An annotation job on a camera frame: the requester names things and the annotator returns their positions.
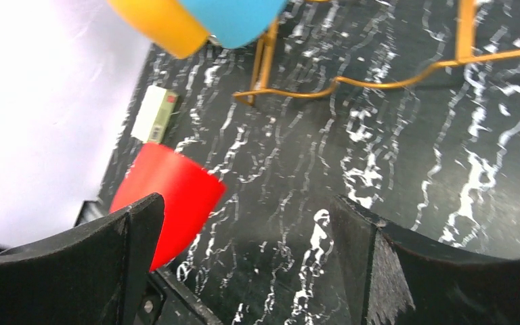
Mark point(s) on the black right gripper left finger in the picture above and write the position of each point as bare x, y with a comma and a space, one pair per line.
94, 273

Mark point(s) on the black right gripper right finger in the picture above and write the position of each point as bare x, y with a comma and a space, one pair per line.
393, 275

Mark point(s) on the red wine glass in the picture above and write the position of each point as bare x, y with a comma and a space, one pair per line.
190, 194

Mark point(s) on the yellow wine glass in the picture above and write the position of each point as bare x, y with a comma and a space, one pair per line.
165, 22

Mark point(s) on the light blue wine glass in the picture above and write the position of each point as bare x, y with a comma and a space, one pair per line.
235, 23

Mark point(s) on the small white card box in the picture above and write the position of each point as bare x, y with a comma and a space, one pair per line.
154, 114

